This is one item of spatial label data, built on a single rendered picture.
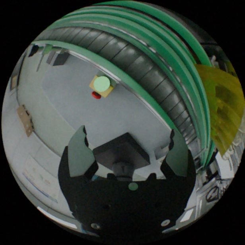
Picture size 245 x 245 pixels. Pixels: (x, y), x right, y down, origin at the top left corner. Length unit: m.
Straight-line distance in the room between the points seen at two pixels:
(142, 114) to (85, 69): 0.31
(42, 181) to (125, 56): 3.65
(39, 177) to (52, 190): 0.65
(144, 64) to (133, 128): 0.30
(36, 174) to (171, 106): 3.76
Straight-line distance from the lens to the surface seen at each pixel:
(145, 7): 0.21
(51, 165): 3.57
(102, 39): 0.21
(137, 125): 0.39
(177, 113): 0.25
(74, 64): 0.39
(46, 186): 3.57
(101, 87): 0.22
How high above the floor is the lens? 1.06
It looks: 56 degrees down
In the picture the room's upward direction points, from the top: 177 degrees counter-clockwise
